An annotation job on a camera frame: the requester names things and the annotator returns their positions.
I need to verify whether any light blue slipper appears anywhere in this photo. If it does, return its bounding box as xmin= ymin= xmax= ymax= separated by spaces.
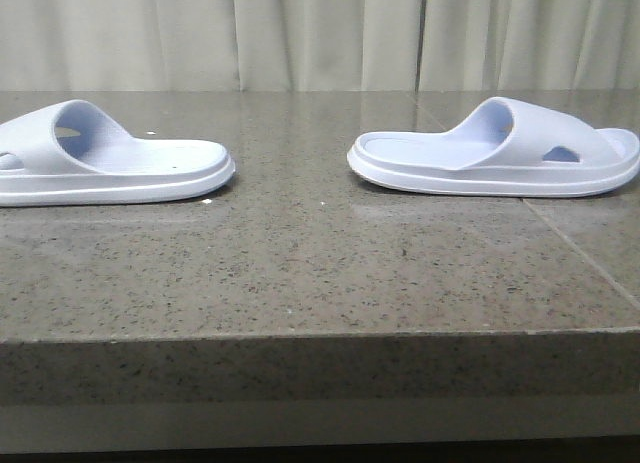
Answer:
xmin=347 ymin=97 xmax=639 ymax=197
xmin=1 ymin=100 xmax=235 ymax=207

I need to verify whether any beige pleated curtain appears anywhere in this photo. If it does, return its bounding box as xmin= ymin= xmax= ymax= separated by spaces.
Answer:
xmin=1 ymin=0 xmax=639 ymax=91

